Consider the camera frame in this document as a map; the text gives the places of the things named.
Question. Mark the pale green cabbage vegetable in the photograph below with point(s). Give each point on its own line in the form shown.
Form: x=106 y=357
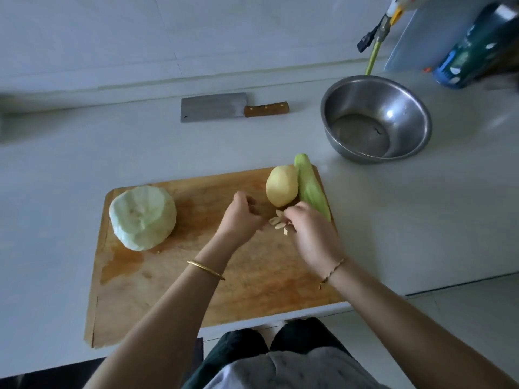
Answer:
x=142 y=218

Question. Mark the person's left hand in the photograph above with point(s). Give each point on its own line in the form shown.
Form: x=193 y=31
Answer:
x=237 y=222

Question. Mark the light blue plastic board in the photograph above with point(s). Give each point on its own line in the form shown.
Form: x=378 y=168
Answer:
x=422 y=36

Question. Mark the wooden cutting board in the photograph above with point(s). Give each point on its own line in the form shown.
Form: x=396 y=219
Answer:
x=259 y=279

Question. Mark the person's right hand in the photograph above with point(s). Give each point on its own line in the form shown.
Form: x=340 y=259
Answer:
x=315 y=237

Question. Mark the dark green bottle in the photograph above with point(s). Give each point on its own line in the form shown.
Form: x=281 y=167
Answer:
x=474 y=48

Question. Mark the person's left forearm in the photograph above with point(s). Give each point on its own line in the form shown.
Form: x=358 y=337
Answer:
x=162 y=328

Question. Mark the pile of garlic cloves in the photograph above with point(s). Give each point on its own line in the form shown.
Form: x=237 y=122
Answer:
x=278 y=222

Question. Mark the dark green trousers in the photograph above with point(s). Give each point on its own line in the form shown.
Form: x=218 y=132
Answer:
x=235 y=344

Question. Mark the white patterned garment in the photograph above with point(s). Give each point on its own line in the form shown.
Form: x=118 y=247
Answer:
x=292 y=372

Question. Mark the peeled yellow potato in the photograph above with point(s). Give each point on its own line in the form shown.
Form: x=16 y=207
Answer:
x=282 y=186

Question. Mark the deep stainless steel bowl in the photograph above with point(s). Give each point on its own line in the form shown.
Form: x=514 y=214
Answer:
x=397 y=101

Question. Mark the gold bangle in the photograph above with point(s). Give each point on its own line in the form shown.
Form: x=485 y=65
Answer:
x=204 y=269

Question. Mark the peeled green cucumber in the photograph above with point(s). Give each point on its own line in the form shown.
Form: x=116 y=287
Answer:
x=311 y=186

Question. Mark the person's right forearm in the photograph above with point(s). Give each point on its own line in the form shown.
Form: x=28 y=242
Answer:
x=405 y=328

